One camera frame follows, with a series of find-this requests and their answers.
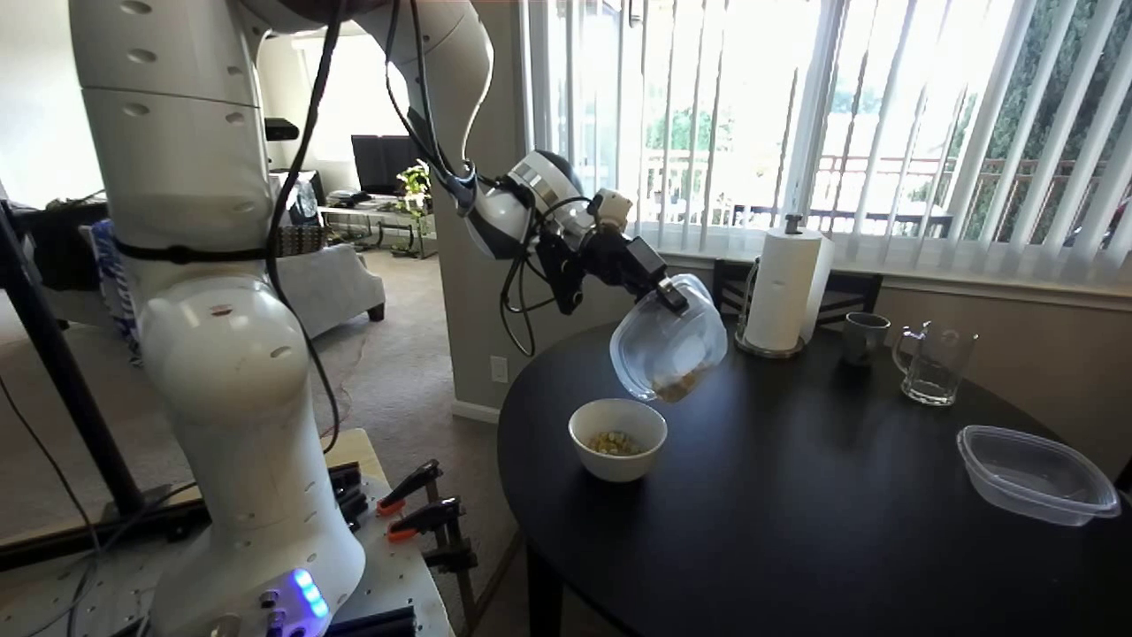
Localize orange handled clamp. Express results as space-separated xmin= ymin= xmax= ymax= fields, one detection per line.
xmin=379 ymin=459 xmax=441 ymax=515
xmin=386 ymin=497 xmax=460 ymax=540

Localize nuts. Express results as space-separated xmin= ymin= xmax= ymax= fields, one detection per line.
xmin=582 ymin=373 xmax=701 ymax=459

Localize grey sofa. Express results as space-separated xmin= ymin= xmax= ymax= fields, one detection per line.
xmin=276 ymin=222 xmax=386 ymax=335

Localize black chair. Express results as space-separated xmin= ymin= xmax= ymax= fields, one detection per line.
xmin=710 ymin=261 xmax=881 ymax=329

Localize transparent plastic bowl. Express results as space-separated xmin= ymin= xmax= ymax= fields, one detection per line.
xmin=609 ymin=274 xmax=730 ymax=388

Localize white robot mounting table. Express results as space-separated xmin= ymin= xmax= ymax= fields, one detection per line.
xmin=0 ymin=427 xmax=458 ymax=637

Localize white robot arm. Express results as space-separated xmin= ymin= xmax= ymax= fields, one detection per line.
xmin=68 ymin=0 xmax=667 ymax=637

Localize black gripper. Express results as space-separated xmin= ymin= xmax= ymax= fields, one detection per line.
xmin=533 ymin=192 xmax=689 ymax=314

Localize round black table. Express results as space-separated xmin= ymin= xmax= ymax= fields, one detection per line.
xmin=500 ymin=329 xmax=1132 ymax=637

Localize dark small cup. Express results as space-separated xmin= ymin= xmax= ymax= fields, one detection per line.
xmin=844 ymin=311 xmax=891 ymax=368

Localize paper towel roll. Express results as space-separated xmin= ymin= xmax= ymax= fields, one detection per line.
xmin=740 ymin=213 xmax=828 ymax=357

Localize white vertical blinds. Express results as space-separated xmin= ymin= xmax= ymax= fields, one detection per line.
xmin=522 ymin=0 xmax=1132 ymax=285

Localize black television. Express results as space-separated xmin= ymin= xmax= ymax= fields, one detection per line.
xmin=350 ymin=136 xmax=423 ymax=193

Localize white ceramic bowl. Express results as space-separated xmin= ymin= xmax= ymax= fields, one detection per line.
xmin=565 ymin=400 xmax=668 ymax=484

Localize clear glass pitcher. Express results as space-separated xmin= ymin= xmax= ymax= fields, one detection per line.
xmin=891 ymin=318 xmax=979 ymax=406

